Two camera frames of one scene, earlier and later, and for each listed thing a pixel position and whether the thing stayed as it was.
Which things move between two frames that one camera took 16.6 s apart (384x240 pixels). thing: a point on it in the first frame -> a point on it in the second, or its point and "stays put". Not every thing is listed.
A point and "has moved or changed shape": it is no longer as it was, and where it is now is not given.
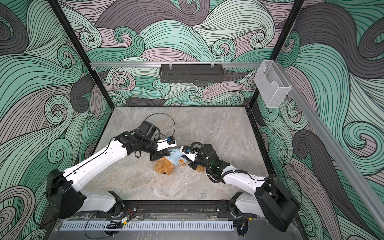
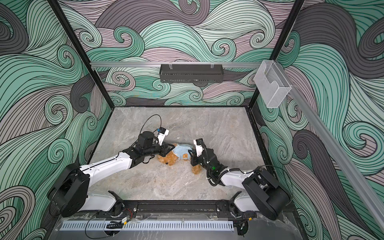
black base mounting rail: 172,208 stays put
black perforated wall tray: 191,73 stays put
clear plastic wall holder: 272,83 stays put
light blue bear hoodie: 175,155 has moved or changed shape
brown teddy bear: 165,166 has moved or changed shape
